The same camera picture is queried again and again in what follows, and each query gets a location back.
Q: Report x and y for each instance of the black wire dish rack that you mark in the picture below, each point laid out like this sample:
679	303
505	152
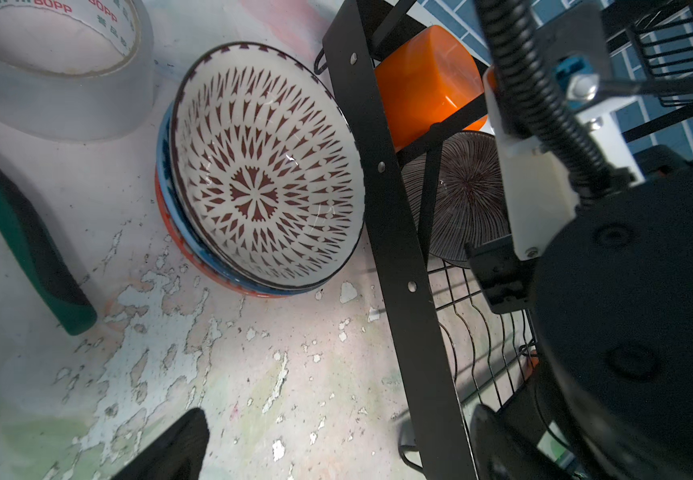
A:
402	188

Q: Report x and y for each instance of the blue rimmed stacked bowl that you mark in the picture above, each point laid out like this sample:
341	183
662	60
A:
192	247

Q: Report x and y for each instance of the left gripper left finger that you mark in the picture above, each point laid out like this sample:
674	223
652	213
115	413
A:
177	454

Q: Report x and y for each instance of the green handled pliers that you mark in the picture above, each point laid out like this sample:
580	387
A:
30	242

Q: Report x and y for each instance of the red rimmed stacked bowl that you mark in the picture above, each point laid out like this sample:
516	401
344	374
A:
172	240

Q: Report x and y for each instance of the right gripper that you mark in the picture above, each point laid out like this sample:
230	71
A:
610	303

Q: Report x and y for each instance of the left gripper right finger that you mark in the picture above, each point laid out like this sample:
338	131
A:
501	452

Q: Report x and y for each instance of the orange plastic bowl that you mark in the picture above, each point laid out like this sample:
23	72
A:
424	82

